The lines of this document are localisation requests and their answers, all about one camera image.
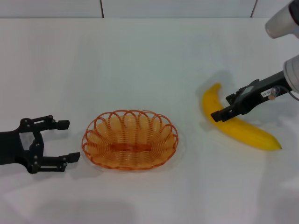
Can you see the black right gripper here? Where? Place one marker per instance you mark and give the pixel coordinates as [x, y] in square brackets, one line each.
[254, 98]

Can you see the yellow banana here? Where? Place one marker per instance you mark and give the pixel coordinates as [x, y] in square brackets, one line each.
[247, 133]

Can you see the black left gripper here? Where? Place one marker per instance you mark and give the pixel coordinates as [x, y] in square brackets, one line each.
[11, 147]

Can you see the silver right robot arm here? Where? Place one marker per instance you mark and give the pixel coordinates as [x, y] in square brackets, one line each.
[293, 72]

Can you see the small silver connector plug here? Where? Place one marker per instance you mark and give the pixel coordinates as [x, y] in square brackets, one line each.
[272, 93]

